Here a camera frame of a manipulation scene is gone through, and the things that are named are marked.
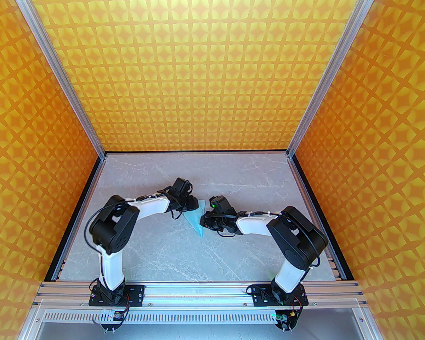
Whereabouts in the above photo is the white slotted cable duct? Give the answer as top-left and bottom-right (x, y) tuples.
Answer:
(42, 308), (365, 327)

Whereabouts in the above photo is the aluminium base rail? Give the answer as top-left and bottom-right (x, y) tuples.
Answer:
(34, 281), (367, 309)

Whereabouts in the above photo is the light blue paper sheet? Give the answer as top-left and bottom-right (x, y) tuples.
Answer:
(183, 198), (209, 239)

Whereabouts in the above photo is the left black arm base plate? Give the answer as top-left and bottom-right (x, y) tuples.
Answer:
(89, 284), (146, 307)

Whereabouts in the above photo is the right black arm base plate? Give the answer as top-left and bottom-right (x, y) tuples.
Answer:
(251, 284), (309, 307)

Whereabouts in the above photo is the thin black table edge strip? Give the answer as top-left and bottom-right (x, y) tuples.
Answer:
(104, 150), (290, 155)

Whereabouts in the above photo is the small circuit board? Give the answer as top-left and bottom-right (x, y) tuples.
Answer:
(98, 310), (127, 332)
(273, 310), (299, 332)

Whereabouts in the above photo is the aluminium corner post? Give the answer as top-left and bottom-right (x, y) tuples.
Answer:
(4, 0), (107, 160)
(286, 0), (386, 158)

